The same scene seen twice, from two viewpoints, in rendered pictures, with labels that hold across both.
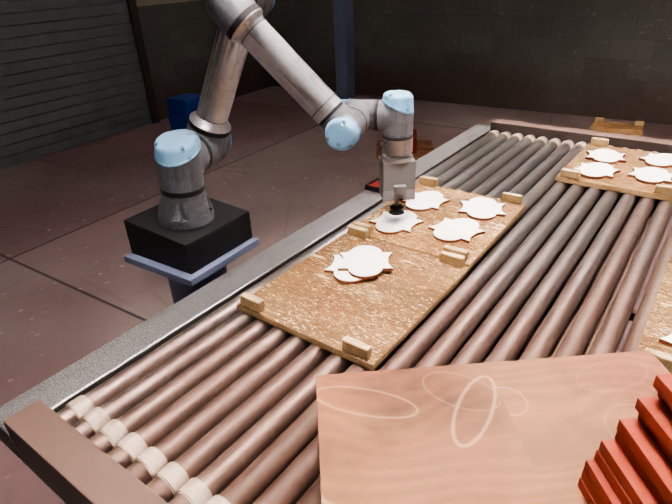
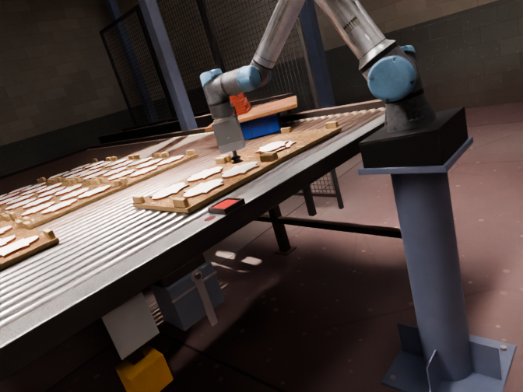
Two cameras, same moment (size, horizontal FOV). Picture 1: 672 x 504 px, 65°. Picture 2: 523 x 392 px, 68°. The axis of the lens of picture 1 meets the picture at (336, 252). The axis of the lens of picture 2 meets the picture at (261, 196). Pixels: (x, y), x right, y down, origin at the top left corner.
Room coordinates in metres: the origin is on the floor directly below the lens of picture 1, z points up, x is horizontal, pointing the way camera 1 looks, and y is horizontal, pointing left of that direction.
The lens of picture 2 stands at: (2.59, 0.16, 1.24)
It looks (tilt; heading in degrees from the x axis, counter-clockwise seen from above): 17 degrees down; 192
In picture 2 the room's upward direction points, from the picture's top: 16 degrees counter-clockwise
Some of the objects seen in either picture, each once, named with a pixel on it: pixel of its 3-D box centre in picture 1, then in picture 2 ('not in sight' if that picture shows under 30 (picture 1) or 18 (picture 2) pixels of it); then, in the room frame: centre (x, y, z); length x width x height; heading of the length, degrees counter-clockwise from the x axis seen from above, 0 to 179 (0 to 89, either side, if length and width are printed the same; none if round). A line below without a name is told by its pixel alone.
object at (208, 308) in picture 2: not in sight; (189, 293); (1.77, -0.27, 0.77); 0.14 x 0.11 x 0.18; 142
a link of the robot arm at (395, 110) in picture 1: (396, 115); (215, 87); (1.29, -0.17, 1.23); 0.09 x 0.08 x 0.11; 73
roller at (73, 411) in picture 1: (372, 217); (253, 188); (1.42, -0.11, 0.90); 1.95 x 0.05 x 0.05; 142
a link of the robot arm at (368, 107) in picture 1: (356, 116); (243, 80); (1.31, -0.07, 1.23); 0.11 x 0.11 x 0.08; 73
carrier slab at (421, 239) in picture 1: (439, 219); (205, 183); (1.32, -0.29, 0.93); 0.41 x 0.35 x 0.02; 143
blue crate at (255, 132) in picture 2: not in sight; (254, 124); (0.41, -0.24, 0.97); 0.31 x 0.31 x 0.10; 2
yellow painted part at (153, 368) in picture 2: not in sight; (132, 347); (1.92, -0.38, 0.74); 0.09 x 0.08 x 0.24; 142
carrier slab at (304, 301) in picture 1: (357, 287); (280, 145); (0.99, -0.04, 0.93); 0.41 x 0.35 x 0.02; 142
